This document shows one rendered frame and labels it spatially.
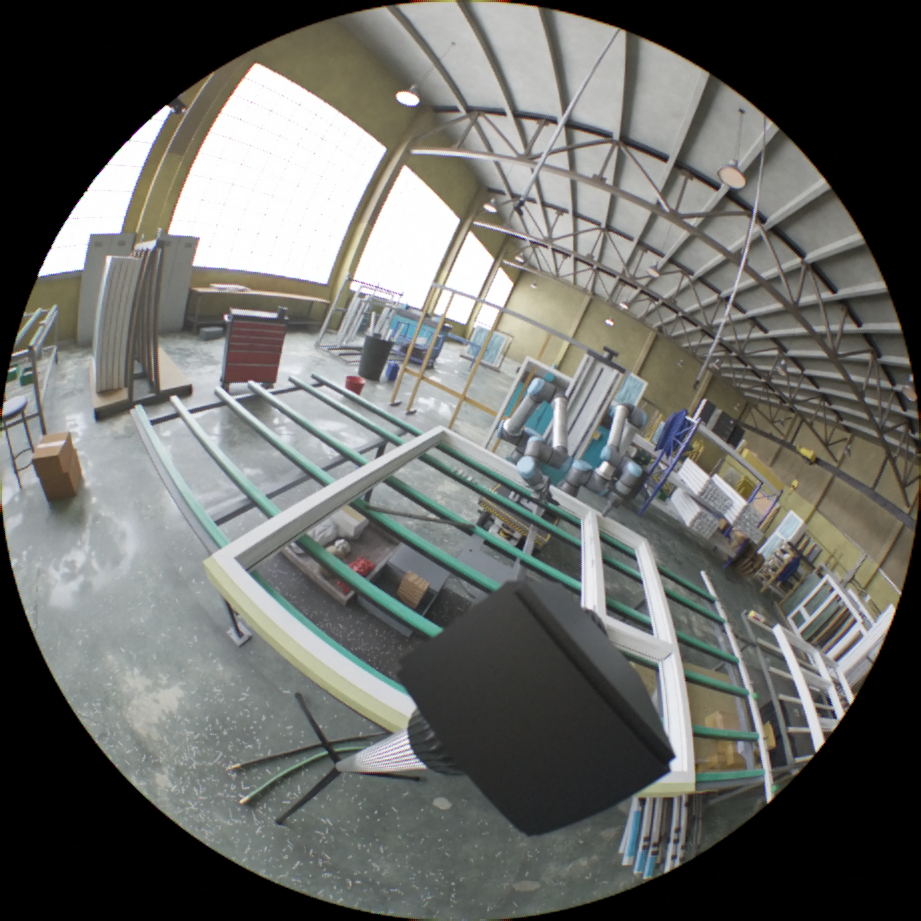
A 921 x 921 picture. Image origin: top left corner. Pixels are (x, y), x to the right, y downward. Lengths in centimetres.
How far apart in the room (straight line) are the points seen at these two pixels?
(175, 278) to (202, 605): 605
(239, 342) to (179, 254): 362
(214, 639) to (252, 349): 302
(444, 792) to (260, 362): 409
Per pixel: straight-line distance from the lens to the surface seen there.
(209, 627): 179
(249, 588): 76
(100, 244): 671
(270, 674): 165
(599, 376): 248
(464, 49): 941
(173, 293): 699
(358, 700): 66
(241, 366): 386
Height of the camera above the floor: 157
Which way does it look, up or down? 25 degrees down
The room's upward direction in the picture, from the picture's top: 25 degrees clockwise
